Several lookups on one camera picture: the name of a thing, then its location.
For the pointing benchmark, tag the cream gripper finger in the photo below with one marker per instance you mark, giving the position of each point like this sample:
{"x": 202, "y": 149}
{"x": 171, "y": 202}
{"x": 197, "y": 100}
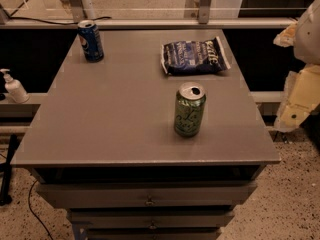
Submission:
{"x": 301, "y": 97}
{"x": 287, "y": 37}

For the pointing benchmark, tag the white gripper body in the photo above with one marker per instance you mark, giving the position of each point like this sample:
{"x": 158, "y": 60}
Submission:
{"x": 309, "y": 37}

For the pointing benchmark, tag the green soda can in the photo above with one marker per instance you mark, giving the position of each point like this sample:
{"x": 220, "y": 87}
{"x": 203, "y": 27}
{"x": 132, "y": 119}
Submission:
{"x": 189, "y": 108}

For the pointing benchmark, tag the blue Pepsi can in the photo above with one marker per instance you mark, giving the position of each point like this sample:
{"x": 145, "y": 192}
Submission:
{"x": 90, "y": 40}

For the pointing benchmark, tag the blue chip bag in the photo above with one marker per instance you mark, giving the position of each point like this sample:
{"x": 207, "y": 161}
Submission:
{"x": 194, "y": 57}

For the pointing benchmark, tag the grey drawer cabinet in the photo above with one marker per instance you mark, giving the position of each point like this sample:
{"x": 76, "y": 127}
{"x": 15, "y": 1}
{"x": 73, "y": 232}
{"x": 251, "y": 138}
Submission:
{"x": 102, "y": 145}

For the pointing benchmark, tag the white pump bottle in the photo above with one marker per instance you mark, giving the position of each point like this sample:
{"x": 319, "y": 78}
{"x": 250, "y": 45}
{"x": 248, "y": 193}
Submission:
{"x": 14, "y": 87}

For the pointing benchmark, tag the black stand leg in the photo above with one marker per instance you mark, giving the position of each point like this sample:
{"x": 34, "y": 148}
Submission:
{"x": 6, "y": 170}

